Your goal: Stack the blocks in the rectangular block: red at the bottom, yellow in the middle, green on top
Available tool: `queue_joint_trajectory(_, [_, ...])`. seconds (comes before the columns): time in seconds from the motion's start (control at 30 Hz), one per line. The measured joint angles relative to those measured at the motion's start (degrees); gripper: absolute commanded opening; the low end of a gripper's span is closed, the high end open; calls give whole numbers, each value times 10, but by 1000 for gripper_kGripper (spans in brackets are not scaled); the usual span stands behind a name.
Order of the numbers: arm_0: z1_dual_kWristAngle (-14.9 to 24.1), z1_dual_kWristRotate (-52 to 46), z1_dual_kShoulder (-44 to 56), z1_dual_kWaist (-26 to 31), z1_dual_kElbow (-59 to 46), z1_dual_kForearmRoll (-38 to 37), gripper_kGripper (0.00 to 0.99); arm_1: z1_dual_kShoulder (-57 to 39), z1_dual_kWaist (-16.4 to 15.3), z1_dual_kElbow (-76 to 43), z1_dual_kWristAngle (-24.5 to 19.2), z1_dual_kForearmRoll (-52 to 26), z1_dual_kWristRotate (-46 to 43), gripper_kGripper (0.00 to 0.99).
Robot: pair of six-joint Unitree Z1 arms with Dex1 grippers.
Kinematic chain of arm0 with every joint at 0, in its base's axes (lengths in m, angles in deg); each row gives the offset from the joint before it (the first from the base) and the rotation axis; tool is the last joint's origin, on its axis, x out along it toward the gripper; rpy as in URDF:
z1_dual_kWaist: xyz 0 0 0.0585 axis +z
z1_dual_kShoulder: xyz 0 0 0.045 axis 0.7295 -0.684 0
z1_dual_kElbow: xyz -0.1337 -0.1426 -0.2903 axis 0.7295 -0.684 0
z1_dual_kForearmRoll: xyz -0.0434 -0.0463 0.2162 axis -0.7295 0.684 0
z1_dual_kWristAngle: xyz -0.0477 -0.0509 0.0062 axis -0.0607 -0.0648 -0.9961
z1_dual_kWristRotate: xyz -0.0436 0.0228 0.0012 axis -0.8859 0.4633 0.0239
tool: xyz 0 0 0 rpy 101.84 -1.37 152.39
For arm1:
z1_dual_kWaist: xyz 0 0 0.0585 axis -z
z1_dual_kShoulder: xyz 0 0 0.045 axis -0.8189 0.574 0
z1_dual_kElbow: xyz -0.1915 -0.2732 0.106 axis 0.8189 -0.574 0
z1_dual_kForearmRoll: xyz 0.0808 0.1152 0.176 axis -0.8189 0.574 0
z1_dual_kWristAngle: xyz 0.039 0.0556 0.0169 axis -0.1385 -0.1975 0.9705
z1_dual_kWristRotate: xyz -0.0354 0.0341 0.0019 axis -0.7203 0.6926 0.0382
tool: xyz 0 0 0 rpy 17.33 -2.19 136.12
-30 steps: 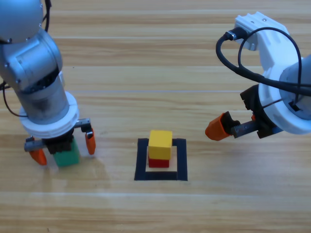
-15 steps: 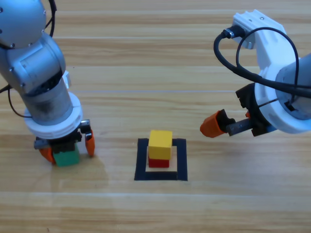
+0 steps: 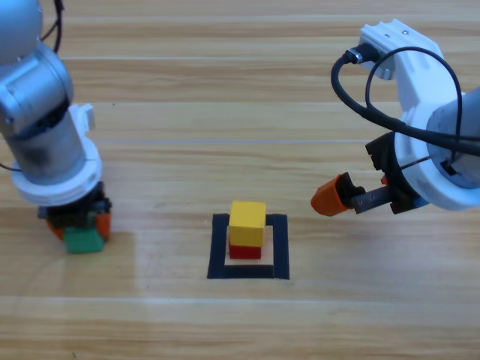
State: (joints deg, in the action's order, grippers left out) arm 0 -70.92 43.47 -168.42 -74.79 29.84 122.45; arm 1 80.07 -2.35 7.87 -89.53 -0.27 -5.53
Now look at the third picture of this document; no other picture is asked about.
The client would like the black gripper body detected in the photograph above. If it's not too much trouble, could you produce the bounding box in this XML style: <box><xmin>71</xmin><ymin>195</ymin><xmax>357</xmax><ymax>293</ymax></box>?
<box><xmin>352</xmin><ymin>133</ymin><xmax>428</xmax><ymax>216</ymax></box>
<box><xmin>37</xmin><ymin>181</ymin><xmax>113</xmax><ymax>230</ymax></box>

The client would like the green wooden block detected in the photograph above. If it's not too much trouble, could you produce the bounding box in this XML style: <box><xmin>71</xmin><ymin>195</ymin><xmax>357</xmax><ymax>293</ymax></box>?
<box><xmin>63</xmin><ymin>226</ymin><xmax>105</xmax><ymax>255</ymax></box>

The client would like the yellow wooden block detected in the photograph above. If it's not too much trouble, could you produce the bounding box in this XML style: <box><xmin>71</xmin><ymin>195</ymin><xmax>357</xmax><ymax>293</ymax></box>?
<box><xmin>228</xmin><ymin>200</ymin><xmax>267</xmax><ymax>248</ymax></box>

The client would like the red wooden block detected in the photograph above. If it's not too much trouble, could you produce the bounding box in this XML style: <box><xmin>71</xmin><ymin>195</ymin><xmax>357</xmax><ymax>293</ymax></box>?
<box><xmin>228</xmin><ymin>243</ymin><xmax>263</xmax><ymax>260</ymax></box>

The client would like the black tape square outline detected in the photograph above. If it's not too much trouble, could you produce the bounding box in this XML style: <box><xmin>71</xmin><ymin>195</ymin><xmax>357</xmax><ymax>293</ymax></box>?
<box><xmin>206</xmin><ymin>212</ymin><xmax>290</xmax><ymax>281</ymax></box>

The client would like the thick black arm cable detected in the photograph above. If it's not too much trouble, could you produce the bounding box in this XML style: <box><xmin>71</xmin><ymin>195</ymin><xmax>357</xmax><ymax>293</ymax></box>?
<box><xmin>330</xmin><ymin>43</ymin><xmax>480</xmax><ymax>157</ymax></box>

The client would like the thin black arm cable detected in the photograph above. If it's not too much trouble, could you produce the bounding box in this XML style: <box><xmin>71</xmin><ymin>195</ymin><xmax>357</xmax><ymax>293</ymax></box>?
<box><xmin>364</xmin><ymin>46</ymin><xmax>480</xmax><ymax>168</ymax></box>

